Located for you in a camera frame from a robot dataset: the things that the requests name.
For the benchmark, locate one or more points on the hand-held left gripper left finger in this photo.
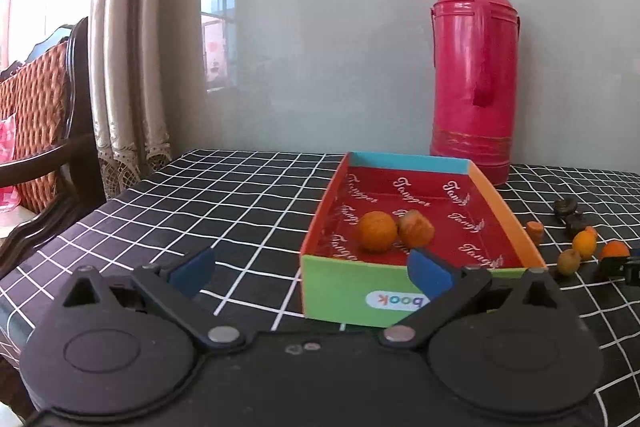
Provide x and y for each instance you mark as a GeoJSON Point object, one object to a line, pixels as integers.
{"type": "Point", "coordinates": [192, 272]}

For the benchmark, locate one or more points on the small brown-green fruit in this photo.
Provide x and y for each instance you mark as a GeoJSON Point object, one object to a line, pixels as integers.
{"type": "Point", "coordinates": [569, 262]}

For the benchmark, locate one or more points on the brown wrinkled fruit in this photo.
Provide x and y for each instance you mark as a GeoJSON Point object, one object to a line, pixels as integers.
{"type": "Point", "coordinates": [416, 229]}

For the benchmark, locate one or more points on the dark wooden woven chair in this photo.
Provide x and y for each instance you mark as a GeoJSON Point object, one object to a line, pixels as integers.
{"type": "Point", "coordinates": [45, 107]}

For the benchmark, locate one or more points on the pink patterned cushion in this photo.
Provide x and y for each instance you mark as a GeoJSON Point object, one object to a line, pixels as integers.
{"type": "Point", "coordinates": [6, 157]}

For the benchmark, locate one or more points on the dark dried fruit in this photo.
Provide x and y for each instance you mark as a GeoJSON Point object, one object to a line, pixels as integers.
{"type": "Point", "coordinates": [576, 225]}
{"type": "Point", "coordinates": [566, 206]}

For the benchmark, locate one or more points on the oval yellow kumquat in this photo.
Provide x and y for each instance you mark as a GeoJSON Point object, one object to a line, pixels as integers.
{"type": "Point", "coordinates": [583, 245]}

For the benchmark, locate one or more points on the small orange carrot piece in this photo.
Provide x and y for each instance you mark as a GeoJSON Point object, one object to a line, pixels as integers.
{"type": "Point", "coordinates": [535, 233]}

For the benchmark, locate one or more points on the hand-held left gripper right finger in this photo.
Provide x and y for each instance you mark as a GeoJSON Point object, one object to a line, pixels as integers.
{"type": "Point", "coordinates": [430, 273]}

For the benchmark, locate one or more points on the black white checked tablecloth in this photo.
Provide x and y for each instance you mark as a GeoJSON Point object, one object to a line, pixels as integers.
{"type": "Point", "coordinates": [225, 207]}

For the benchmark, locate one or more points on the red thermos flask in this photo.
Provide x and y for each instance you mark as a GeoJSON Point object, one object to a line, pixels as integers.
{"type": "Point", "coordinates": [470, 82]}

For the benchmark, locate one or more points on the round orange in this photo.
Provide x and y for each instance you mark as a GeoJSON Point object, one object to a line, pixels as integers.
{"type": "Point", "coordinates": [377, 232]}

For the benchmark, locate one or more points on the beige lace curtain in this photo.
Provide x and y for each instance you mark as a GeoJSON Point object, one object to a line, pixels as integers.
{"type": "Point", "coordinates": [125, 57]}

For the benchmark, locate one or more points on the colourful cardboard box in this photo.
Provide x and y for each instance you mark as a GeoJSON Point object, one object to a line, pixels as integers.
{"type": "Point", "coordinates": [345, 292]}

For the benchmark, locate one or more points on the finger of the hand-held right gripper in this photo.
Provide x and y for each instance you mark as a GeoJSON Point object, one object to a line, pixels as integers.
{"type": "Point", "coordinates": [612, 268]}

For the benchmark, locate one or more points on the small orange tangerine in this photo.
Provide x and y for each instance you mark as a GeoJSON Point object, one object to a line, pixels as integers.
{"type": "Point", "coordinates": [615, 250]}

